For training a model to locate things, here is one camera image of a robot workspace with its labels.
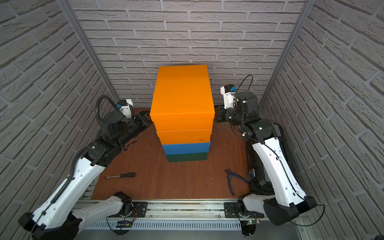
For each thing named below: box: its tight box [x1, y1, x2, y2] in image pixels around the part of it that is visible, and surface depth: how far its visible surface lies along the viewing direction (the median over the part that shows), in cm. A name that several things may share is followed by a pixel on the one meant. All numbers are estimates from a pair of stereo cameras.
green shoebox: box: [165, 152, 208, 163], surface depth 94 cm
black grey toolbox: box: [245, 138, 275, 196], surface depth 71 cm
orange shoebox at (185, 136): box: [156, 129, 213, 145], surface depth 67 cm
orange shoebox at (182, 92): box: [150, 64, 215, 120], surface depth 61 cm
